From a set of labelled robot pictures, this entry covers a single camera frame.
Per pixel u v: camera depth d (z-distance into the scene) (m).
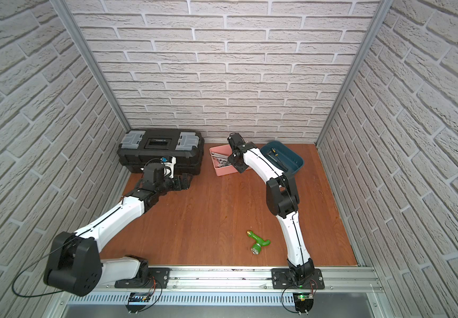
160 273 0.76
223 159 1.10
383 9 0.69
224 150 1.11
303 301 0.71
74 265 0.40
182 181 0.77
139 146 0.95
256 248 0.79
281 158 1.14
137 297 0.73
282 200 0.60
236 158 0.74
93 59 0.84
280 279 0.74
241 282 0.75
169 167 0.69
